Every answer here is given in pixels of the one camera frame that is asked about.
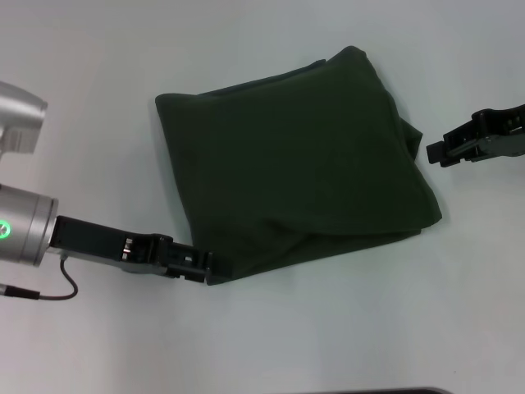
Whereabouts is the dark green FREE t-shirt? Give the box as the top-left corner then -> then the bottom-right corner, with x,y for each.
154,44 -> 444,287

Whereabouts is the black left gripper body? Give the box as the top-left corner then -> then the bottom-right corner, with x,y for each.
51,215 -> 172,277

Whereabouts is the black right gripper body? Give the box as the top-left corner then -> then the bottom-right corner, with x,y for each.
470,103 -> 525,163

